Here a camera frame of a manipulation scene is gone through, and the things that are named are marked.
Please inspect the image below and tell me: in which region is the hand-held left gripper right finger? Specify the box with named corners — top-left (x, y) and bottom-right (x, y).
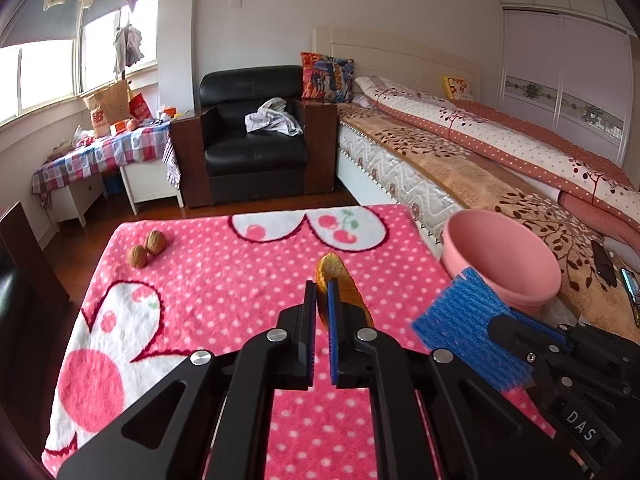
top-left (326, 277), bottom-right (577, 480)

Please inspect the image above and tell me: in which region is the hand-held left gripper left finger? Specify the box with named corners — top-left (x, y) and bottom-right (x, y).
top-left (57, 280), bottom-right (321, 480)

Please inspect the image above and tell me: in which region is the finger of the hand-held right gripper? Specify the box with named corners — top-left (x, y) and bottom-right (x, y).
top-left (486, 312), bottom-right (557, 363)
top-left (507, 309), bottom-right (581, 350)

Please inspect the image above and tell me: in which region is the blue foam net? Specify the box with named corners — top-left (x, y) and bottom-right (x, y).
top-left (411, 266), bottom-right (537, 394)

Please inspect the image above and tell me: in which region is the pink plastic basin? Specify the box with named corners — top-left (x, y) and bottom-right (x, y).
top-left (440, 210), bottom-right (564, 317)

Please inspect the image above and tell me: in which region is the dark flat case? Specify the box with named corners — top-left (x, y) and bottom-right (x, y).
top-left (590, 239), bottom-right (616, 289)

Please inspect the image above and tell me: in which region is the smartphone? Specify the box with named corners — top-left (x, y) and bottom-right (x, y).
top-left (620, 267), bottom-right (640, 329)

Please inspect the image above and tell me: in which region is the pink dotted blanket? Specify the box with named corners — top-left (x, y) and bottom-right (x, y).
top-left (42, 205), bottom-right (557, 480)

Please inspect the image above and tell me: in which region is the bed with cream headboard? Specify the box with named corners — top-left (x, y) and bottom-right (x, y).
top-left (312, 27), bottom-right (640, 332)

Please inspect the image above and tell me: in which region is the black leather armchair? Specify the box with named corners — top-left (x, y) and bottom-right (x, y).
top-left (172, 65), bottom-right (341, 209)

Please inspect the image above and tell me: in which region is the brown leaf-print blanket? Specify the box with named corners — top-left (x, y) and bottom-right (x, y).
top-left (336, 102), bottom-right (640, 307)

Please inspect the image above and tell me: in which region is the white crumpled cloth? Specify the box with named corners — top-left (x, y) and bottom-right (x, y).
top-left (244, 98), bottom-right (305, 137)

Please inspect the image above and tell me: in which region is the white floral quilt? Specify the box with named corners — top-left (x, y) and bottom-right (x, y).
top-left (354, 75), bottom-right (640, 257)

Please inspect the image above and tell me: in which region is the white desk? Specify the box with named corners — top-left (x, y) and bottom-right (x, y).
top-left (45, 159), bottom-right (184, 229)

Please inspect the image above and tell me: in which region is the colourful printed pillow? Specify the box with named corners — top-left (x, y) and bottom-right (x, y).
top-left (300, 51), bottom-right (355, 101)

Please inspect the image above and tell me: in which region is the yellow pillow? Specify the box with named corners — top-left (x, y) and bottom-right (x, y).
top-left (442, 76), bottom-right (476, 101)

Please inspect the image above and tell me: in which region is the checked tablecloth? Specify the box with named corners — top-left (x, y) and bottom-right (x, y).
top-left (32, 122), bottom-right (181, 209)

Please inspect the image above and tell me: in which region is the white wardrobe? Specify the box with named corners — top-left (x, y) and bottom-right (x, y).
top-left (499, 0), bottom-right (637, 172)

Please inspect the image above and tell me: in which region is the red paper bag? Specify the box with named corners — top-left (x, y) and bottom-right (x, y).
top-left (128, 93), bottom-right (154, 122)

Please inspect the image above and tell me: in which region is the brown paper bag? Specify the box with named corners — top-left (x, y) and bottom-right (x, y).
top-left (82, 80), bottom-right (134, 139)

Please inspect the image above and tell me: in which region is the grey hanging garment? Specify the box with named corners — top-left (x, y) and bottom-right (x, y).
top-left (112, 22), bottom-right (146, 77)

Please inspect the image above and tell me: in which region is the window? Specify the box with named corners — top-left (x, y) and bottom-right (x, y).
top-left (0, 0), bottom-right (162, 127)

